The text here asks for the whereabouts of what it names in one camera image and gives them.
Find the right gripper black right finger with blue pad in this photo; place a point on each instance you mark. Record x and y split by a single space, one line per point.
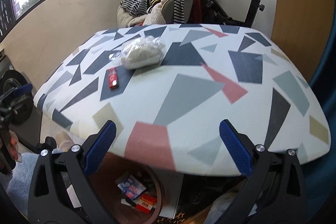
274 191

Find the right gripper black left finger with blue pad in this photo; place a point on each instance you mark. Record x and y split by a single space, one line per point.
48 197

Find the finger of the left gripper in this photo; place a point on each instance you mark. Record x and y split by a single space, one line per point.
23 90

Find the blue milk carton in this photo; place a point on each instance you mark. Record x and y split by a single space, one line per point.
130 186

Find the red cigarette box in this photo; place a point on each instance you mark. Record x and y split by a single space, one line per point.
145 203

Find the small clear black wrapper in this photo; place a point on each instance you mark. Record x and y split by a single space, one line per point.
115 55

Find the brown round trash bin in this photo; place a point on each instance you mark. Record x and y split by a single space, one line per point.
121 207

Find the person's left hand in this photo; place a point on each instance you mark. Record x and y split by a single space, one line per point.
14 149

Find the black scooter wheel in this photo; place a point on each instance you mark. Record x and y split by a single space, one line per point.
16 98

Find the small red lighter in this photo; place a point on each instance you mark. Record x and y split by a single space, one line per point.
112 78

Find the white plastic bag of cotton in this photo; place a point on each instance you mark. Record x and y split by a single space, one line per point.
142 52

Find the geometric patterned tablecloth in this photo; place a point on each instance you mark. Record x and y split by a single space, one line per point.
168 115

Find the beige fleece garment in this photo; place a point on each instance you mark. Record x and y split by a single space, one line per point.
152 16

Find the tan chair with clothes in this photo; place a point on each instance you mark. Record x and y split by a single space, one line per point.
191 10

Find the wooden panel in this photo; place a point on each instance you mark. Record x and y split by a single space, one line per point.
301 29

